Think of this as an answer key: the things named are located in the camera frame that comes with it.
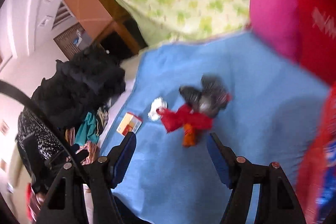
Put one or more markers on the red white small carton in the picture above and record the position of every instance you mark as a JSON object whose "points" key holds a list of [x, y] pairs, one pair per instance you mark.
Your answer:
{"points": [[129, 123]]}

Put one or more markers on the blue blanket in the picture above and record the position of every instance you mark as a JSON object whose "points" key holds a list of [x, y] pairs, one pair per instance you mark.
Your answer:
{"points": [[268, 109]]}

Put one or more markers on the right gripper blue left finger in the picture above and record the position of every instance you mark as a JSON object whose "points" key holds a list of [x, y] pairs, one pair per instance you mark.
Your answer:
{"points": [[65, 203]]}

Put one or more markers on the pink pillow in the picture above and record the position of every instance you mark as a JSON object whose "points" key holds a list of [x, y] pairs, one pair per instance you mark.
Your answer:
{"points": [[276, 22]]}

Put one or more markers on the black plastic bag trash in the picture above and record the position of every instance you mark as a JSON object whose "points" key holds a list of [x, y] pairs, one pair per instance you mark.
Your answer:
{"points": [[210, 100]]}

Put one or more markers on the white tissue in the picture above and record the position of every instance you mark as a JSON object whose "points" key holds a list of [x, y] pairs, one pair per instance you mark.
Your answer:
{"points": [[156, 106]]}

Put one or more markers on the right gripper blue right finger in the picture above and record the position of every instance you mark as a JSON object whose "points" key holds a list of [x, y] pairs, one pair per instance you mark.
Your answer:
{"points": [[277, 201]]}

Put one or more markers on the red Nilrich shopping bag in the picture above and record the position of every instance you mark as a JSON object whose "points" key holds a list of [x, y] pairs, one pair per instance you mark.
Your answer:
{"points": [[317, 30]]}

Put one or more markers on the black white dotted garment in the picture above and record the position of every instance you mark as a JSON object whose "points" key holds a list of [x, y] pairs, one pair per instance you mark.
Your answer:
{"points": [[36, 143]]}

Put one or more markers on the black clothes pile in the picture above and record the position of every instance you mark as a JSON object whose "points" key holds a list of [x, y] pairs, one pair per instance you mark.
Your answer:
{"points": [[79, 86]]}

